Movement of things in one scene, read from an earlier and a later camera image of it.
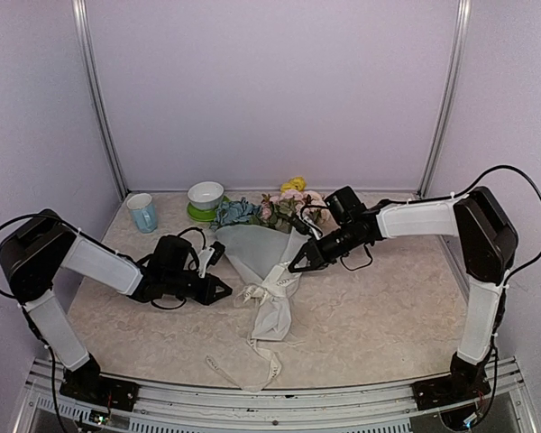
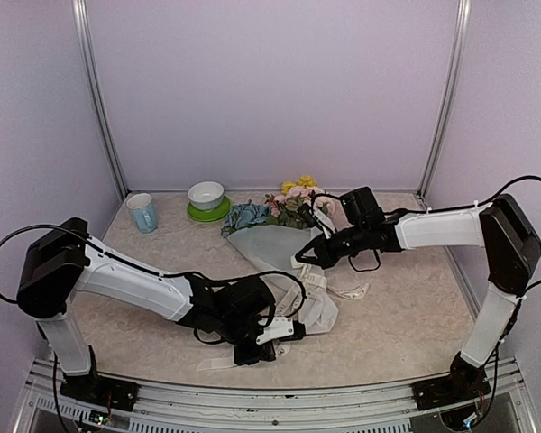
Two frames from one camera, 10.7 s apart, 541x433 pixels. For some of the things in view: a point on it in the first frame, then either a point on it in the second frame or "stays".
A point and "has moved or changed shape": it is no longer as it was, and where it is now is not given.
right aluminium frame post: (463, 9) stays
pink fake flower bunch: (278, 211) has moved or changed shape
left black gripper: (207, 295) to (242, 358)
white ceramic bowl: (206, 195) stays
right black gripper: (310, 249) stays
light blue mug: (142, 209) stays
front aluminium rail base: (49, 407) stays
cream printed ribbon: (278, 281) to (285, 305)
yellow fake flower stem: (295, 183) has moved or changed shape
